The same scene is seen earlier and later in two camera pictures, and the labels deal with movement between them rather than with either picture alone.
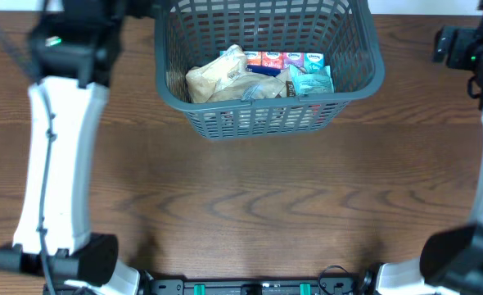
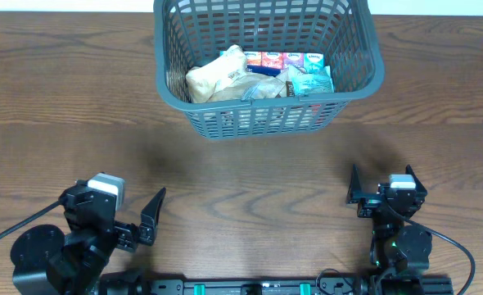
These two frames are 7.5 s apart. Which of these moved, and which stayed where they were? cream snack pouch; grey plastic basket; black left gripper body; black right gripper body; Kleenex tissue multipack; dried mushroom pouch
Moved: black left gripper body; black right gripper body
Stayed: dried mushroom pouch; cream snack pouch; grey plastic basket; Kleenex tissue multipack
